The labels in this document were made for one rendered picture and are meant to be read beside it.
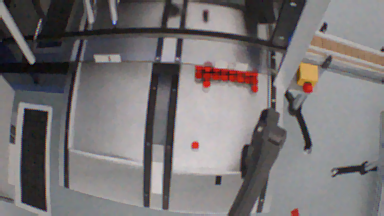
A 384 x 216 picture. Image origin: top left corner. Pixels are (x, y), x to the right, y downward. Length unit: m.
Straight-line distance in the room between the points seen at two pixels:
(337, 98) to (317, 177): 0.47
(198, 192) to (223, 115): 0.23
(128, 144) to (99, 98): 0.17
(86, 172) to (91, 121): 0.17
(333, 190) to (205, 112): 1.21
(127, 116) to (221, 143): 0.27
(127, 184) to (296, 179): 1.15
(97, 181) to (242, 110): 0.49
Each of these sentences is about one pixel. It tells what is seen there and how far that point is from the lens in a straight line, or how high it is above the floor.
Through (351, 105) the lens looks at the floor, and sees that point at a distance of 2.64.
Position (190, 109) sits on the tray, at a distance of 1.53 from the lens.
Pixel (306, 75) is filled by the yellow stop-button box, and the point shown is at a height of 1.03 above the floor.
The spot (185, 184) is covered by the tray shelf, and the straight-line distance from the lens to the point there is 1.49.
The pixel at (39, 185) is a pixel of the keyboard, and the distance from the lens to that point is 1.62.
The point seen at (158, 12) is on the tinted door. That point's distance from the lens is 1.14.
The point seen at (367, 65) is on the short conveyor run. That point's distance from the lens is 1.70.
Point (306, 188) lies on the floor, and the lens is 2.46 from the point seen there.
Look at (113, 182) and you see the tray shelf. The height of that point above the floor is 0.88.
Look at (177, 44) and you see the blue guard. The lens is 1.31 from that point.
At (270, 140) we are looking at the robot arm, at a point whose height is 1.16.
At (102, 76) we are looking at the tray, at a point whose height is 0.88.
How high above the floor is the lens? 2.36
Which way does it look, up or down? 75 degrees down
